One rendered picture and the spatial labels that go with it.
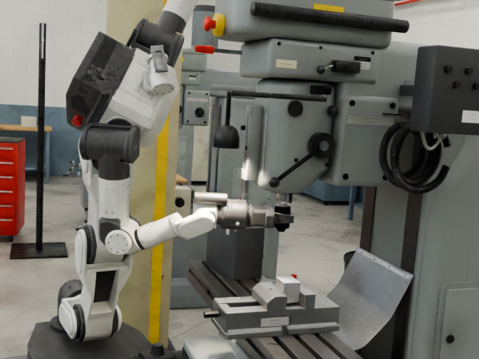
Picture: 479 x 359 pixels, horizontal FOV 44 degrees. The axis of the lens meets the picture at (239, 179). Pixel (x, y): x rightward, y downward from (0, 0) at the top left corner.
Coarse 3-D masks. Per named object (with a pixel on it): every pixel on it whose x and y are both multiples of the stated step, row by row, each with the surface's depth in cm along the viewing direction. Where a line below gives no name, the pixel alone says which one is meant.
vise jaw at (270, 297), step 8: (256, 288) 170; (264, 288) 167; (272, 288) 168; (256, 296) 168; (264, 296) 164; (272, 296) 161; (280, 296) 162; (264, 304) 162; (272, 304) 161; (280, 304) 162
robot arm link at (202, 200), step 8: (200, 192) 168; (208, 192) 168; (200, 200) 167; (208, 200) 167; (216, 200) 167; (224, 200) 167; (200, 208) 168; (208, 208) 168; (216, 208) 168; (224, 208) 168; (216, 216) 168; (224, 216) 167; (224, 224) 168
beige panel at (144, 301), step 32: (128, 0) 315; (160, 0) 320; (128, 32) 317; (160, 160) 333; (160, 192) 336; (160, 256) 342; (128, 288) 339; (160, 288) 345; (128, 320) 342; (160, 320) 349
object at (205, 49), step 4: (196, 48) 166; (200, 48) 166; (204, 48) 167; (208, 48) 167; (212, 48) 168; (216, 48) 169; (220, 48) 169; (200, 52) 167; (204, 52) 167; (208, 52) 168; (212, 52) 168; (216, 52) 169; (220, 52) 169; (224, 52) 169; (228, 52) 170; (232, 52) 170; (236, 52) 171; (240, 52) 171
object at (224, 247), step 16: (208, 240) 224; (224, 240) 213; (240, 240) 207; (256, 240) 210; (208, 256) 224; (224, 256) 213; (240, 256) 208; (256, 256) 211; (224, 272) 213; (240, 272) 209; (256, 272) 212
